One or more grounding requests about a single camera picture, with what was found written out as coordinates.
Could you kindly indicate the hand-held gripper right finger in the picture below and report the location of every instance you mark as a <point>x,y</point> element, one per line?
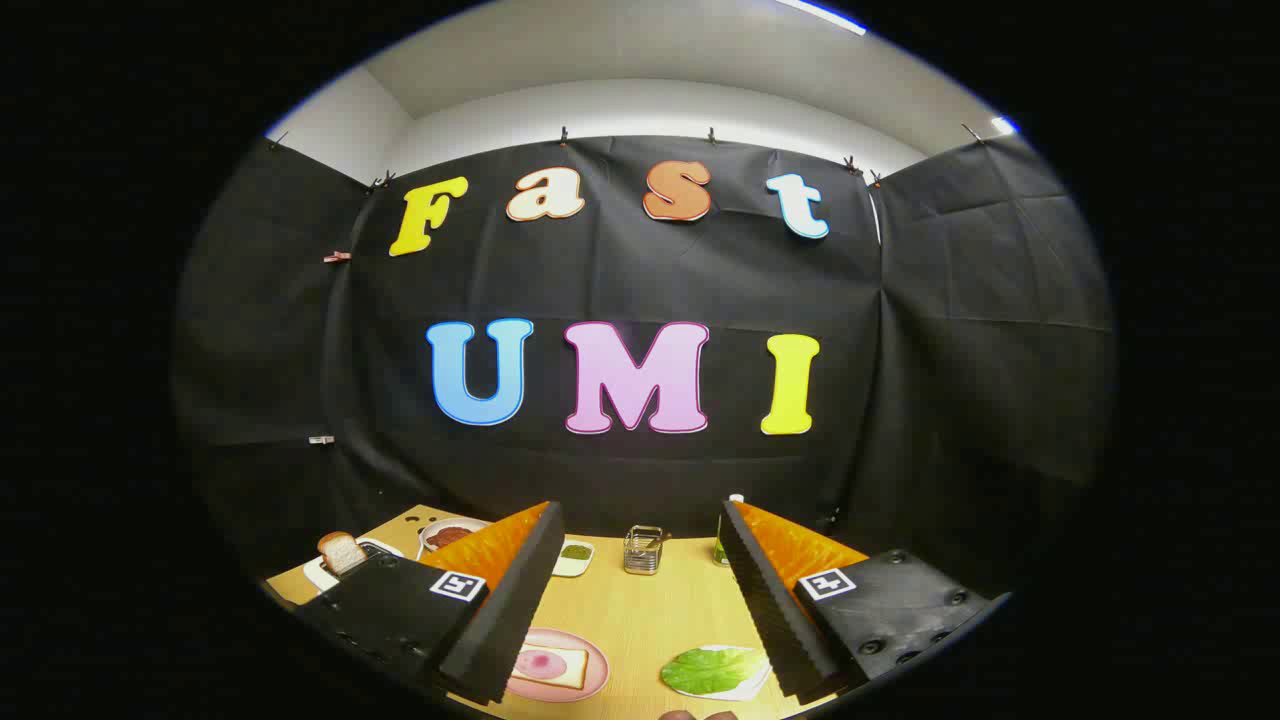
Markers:
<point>770,620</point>

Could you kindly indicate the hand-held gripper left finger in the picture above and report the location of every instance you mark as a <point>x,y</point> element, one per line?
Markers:
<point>510,620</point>

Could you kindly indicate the green lettuce leaf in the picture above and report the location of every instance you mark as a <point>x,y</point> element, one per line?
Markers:
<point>710,670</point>

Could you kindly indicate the toasted bread slice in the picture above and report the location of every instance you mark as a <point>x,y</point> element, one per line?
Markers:
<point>342,552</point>

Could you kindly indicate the pink ham slice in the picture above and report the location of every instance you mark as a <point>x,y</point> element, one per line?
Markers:
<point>540,662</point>

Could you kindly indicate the white square plate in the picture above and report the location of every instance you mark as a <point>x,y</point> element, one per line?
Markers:
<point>748,689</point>

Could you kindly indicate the white bread slice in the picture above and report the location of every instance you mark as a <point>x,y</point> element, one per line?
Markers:
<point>570,670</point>

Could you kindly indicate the white divided tray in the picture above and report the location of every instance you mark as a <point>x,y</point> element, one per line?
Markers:
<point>572,565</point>

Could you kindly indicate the green label bottle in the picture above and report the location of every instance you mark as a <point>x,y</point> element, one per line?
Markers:
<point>719,548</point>

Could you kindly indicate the pink round plate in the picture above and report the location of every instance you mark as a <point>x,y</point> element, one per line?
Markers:
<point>596,665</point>

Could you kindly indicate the brown meat pieces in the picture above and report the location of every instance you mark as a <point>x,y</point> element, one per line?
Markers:
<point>450,536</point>

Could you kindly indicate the white oval meat plate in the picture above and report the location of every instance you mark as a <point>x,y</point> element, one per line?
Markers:
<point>432,545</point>

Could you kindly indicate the metal mesh utensil holder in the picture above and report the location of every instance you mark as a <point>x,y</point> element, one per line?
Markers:
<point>642,555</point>

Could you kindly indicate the white toaster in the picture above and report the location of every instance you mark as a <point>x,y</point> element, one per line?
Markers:
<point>318,574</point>

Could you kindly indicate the black backdrop cloth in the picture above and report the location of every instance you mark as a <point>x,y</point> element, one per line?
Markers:
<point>620,270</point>

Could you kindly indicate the ceiling light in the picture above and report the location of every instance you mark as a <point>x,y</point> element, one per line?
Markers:
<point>1003,125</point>

